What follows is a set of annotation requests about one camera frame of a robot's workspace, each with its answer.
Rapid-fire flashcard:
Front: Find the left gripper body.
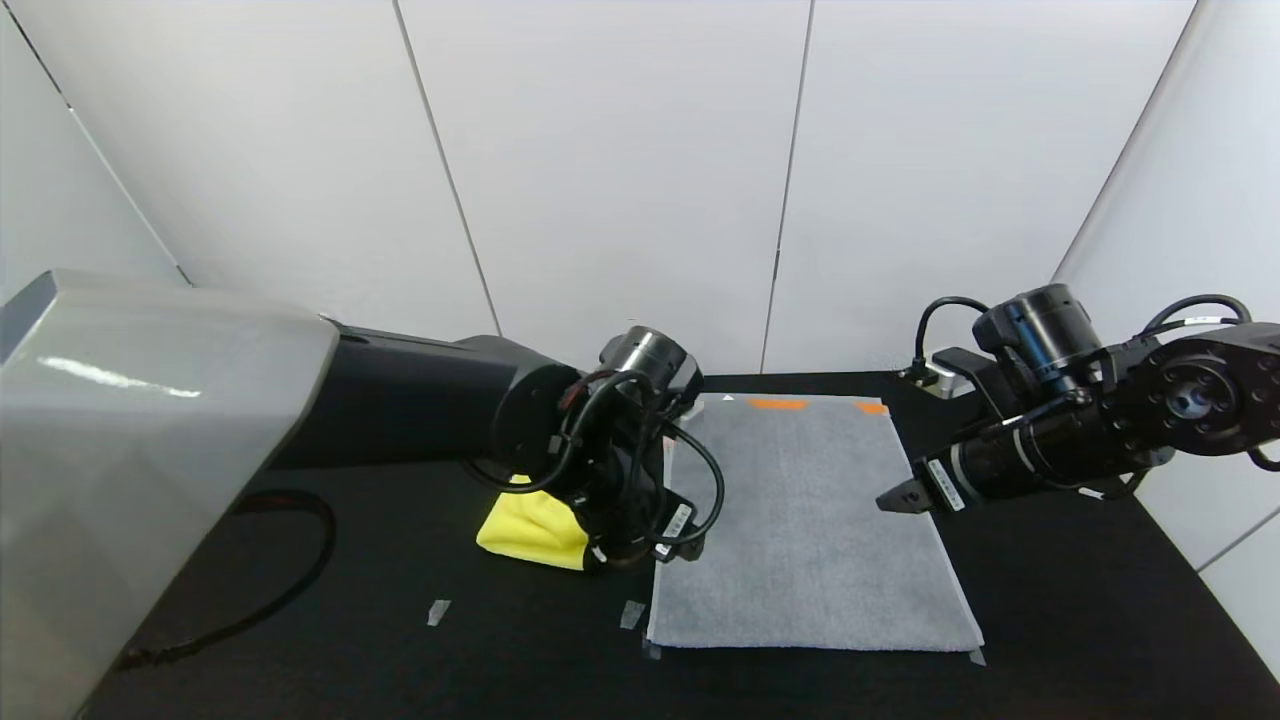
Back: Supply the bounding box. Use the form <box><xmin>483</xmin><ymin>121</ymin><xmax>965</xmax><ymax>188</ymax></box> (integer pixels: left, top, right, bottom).
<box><xmin>649</xmin><ymin>487</ymin><xmax>699</xmax><ymax>563</ymax></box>

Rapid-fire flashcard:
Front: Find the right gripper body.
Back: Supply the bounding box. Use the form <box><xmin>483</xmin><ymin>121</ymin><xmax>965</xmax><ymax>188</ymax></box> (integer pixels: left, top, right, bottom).
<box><xmin>911</xmin><ymin>426</ymin><xmax>1036</xmax><ymax>514</ymax></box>

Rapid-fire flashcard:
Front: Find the yellow microfiber towel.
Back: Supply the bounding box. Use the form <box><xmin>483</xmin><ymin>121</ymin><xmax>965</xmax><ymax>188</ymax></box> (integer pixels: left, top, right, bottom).
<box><xmin>476</xmin><ymin>475</ymin><xmax>593</xmax><ymax>572</ymax></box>

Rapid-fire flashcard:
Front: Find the grey towel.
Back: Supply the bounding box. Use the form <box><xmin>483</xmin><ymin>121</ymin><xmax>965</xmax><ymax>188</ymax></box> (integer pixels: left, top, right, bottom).
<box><xmin>646</xmin><ymin>393</ymin><xmax>986</xmax><ymax>651</ymax></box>

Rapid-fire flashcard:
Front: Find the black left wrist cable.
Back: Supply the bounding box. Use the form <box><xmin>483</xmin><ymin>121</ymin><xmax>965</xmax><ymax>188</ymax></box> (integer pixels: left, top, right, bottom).
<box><xmin>470</xmin><ymin>370</ymin><xmax>726</xmax><ymax>546</ymax></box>

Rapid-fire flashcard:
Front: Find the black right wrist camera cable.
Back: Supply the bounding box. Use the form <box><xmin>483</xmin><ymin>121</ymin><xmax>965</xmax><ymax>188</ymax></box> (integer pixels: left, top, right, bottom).
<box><xmin>912</xmin><ymin>296</ymin><xmax>991</xmax><ymax>381</ymax></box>

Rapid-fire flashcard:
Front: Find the black cable with white label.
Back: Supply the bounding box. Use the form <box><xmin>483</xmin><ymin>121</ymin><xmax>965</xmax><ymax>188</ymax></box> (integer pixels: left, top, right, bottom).
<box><xmin>1140</xmin><ymin>294</ymin><xmax>1253</xmax><ymax>336</ymax></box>

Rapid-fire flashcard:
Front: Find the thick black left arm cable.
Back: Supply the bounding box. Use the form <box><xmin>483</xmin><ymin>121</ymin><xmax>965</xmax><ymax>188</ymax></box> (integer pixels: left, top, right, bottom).
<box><xmin>115</xmin><ymin>490</ymin><xmax>338</xmax><ymax>671</ymax></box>

